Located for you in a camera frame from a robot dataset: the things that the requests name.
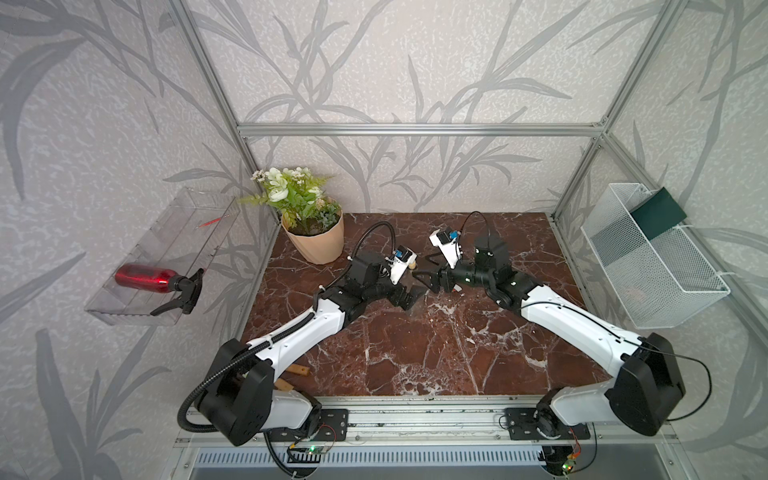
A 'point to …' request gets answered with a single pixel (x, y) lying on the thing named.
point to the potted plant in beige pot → (312, 220)
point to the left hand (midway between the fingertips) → (413, 279)
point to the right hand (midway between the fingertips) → (420, 264)
